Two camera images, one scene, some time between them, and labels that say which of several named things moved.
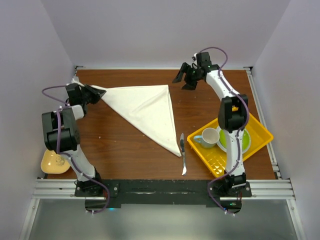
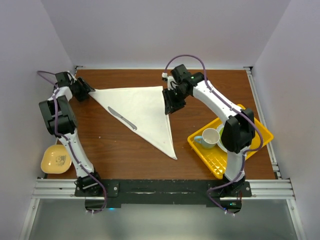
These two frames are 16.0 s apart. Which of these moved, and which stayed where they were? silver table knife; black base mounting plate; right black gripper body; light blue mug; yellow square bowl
Moved: right black gripper body; silver table knife
Stayed: light blue mug; black base mounting plate; yellow square bowl
